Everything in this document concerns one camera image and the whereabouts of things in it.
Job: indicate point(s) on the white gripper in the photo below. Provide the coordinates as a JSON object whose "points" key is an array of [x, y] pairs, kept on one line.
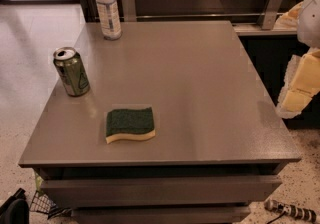
{"points": [[310, 18]]}

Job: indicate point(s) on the green and yellow sponge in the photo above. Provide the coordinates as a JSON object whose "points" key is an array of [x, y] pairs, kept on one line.
{"points": [[130, 124]]}

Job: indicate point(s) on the clear plastic water bottle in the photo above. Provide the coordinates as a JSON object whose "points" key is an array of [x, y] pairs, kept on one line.
{"points": [[109, 19]]}

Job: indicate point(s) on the grey drawer cabinet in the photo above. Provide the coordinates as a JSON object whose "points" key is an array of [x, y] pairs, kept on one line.
{"points": [[213, 116]]}

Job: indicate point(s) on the upper grey drawer front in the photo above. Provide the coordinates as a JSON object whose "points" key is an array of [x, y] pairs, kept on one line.
{"points": [[160, 191]]}

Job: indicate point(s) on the grey drawer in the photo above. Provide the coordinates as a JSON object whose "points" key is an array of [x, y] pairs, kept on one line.
{"points": [[184, 215], [160, 191]]}

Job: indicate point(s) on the lower grey drawer front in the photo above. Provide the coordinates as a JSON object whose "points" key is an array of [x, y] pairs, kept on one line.
{"points": [[184, 215]]}

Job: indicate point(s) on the green soda can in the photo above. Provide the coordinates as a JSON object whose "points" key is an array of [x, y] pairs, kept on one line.
{"points": [[70, 68]]}

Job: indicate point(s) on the black bag on floor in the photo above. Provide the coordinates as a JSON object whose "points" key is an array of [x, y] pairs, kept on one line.
{"points": [[15, 209]]}

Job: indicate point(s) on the right metal wall bracket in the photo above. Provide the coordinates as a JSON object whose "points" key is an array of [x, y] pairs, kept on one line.
{"points": [[268, 17]]}

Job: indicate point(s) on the metal wall bracket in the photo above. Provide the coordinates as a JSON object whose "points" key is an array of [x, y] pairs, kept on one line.
{"points": [[129, 10], [268, 17]]}

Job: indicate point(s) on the black white striped handle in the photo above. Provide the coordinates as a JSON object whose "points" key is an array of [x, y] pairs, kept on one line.
{"points": [[293, 211]]}

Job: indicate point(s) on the left metal wall bracket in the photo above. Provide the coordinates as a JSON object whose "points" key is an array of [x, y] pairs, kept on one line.
{"points": [[129, 10]]}

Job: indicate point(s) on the black wire basket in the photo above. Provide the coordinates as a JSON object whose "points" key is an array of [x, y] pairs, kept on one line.
{"points": [[41, 203]]}

